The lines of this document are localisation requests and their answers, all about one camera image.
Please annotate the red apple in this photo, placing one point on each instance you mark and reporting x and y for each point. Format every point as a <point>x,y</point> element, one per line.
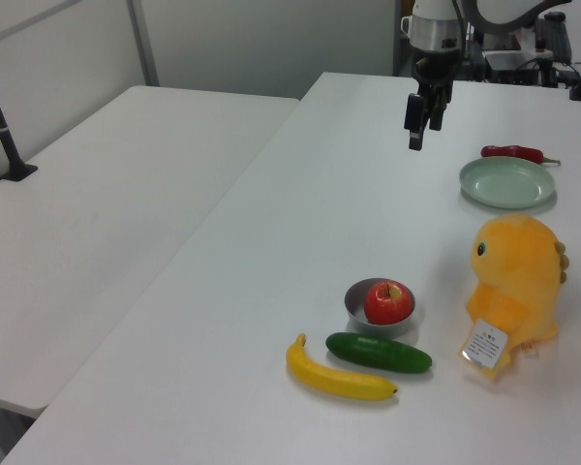
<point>387,305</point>

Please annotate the black camera stand pole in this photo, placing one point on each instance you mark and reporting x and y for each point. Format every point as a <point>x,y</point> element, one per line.
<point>5,140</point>

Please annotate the orange plush dinosaur toy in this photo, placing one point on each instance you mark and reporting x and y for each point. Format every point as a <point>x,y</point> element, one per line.
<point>513,271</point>

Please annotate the green cucumber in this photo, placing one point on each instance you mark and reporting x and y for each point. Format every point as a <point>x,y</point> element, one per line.
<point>377,353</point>

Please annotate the grey partition post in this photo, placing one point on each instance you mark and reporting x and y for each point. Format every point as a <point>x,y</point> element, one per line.
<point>143,43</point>

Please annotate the red chili pepper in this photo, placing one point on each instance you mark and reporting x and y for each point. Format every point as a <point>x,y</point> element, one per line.
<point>513,151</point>

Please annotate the grey round bowl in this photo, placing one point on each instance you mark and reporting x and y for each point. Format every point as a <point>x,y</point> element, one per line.
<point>355,300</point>

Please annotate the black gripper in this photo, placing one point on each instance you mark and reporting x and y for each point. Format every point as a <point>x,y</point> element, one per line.
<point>433,68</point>

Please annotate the white flat device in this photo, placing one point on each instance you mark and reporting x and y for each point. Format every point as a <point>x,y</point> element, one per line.
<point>508,59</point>

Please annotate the yellow banana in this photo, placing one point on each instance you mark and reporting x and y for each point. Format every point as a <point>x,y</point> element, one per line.
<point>329,378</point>

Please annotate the black keyboard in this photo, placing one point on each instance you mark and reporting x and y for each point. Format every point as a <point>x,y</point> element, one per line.
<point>554,39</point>

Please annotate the pale green plate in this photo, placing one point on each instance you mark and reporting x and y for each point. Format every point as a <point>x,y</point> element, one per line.
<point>506,184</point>

